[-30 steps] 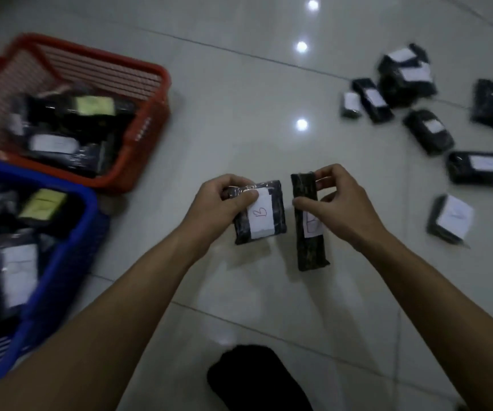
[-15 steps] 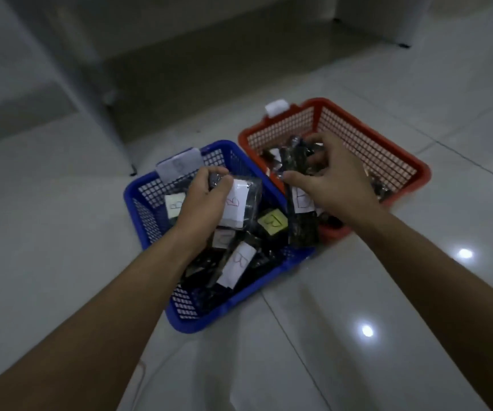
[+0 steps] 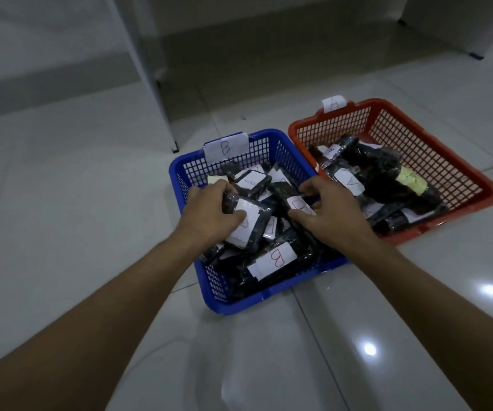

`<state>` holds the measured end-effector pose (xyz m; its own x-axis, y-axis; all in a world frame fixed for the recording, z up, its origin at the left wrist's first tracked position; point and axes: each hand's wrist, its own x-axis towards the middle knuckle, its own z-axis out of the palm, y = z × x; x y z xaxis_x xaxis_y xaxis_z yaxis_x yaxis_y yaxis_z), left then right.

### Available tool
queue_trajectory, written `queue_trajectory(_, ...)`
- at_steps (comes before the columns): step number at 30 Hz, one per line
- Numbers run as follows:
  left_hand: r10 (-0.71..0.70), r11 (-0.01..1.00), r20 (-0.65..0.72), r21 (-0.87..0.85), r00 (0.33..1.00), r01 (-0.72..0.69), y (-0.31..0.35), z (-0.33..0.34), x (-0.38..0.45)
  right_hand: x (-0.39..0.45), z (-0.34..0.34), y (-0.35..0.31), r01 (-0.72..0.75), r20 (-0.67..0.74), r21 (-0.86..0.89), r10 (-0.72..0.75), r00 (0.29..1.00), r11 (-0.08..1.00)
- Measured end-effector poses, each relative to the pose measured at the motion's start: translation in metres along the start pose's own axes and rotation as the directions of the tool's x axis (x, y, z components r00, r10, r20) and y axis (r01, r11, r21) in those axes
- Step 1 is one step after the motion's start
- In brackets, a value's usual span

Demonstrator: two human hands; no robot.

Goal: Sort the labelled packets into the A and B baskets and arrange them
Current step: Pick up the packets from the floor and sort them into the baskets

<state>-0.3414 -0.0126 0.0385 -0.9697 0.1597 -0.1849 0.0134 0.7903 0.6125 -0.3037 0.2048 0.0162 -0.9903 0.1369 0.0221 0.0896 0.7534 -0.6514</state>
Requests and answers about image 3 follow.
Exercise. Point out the person's right hand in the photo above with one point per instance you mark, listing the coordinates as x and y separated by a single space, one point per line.
340 218

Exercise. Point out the person's left hand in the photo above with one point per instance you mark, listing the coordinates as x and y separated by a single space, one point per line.
203 218

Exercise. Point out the black packet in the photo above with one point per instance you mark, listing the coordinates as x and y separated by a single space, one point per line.
250 228
297 204

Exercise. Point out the yellow-label A packet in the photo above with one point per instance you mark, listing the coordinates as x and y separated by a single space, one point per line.
411 179

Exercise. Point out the blue plastic basket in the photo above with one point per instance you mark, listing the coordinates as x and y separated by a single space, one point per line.
229 306

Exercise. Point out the red plastic basket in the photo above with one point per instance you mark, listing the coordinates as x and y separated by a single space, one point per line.
464 175

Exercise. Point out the person's right forearm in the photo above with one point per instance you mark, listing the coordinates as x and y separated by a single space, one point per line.
443 321

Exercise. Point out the person's left forearm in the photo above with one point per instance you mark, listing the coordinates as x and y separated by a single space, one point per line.
79 338

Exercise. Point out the large white paper tag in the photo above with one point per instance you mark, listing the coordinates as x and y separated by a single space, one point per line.
225 147

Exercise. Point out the small white paper tag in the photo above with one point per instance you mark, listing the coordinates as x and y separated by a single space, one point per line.
334 103

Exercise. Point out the white desk side panel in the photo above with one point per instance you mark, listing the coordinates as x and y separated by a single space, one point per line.
460 21
143 59

